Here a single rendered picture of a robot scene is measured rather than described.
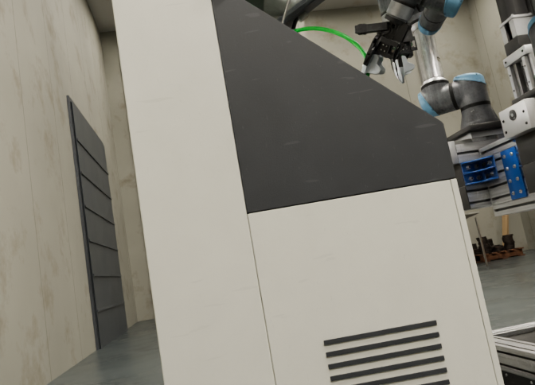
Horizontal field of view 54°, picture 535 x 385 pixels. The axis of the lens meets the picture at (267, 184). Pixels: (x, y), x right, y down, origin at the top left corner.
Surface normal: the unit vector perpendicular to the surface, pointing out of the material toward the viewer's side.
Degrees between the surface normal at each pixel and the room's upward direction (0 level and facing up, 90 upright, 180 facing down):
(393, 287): 90
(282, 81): 90
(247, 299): 90
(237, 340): 90
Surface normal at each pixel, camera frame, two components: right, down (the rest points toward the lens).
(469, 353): 0.03, -0.16
